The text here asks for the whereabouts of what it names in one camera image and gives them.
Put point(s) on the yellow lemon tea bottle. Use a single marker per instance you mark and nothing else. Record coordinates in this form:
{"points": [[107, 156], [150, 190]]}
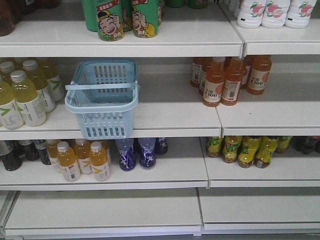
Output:
{"points": [[230, 148], [283, 144], [264, 154], [249, 146], [213, 146]]}

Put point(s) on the blue sports drink bottle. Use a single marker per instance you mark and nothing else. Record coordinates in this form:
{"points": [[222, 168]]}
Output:
{"points": [[127, 161], [147, 157], [161, 145]]}

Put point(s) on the light blue plastic basket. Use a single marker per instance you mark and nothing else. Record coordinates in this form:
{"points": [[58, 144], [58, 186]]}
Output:
{"points": [[103, 94]]}

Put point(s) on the white peach drink bottle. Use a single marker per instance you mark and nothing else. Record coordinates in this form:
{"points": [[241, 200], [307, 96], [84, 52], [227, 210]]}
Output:
{"points": [[299, 13], [275, 13], [250, 14]]}

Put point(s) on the orange juice bottle white label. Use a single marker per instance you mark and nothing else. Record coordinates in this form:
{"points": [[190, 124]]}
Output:
{"points": [[99, 161], [51, 146], [82, 152], [68, 162]]}

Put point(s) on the orange C100 drink bottle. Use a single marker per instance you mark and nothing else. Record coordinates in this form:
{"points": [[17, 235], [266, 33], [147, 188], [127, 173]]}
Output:
{"points": [[259, 74], [232, 81], [214, 82]]}

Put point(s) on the dark tea bottle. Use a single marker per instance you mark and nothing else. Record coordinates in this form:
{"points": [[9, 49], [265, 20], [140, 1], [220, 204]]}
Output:
{"points": [[10, 159], [29, 149], [41, 147]]}

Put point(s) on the pale yellow juice bottle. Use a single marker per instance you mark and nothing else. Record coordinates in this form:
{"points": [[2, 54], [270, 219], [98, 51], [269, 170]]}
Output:
{"points": [[10, 116], [27, 99], [42, 86]]}

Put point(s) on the green cartoon drink can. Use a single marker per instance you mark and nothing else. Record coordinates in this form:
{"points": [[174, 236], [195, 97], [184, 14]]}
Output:
{"points": [[145, 18], [109, 20]]}

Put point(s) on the plastic cola bottle red label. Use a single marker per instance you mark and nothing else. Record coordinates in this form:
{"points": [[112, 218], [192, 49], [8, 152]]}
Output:
{"points": [[307, 144]]}

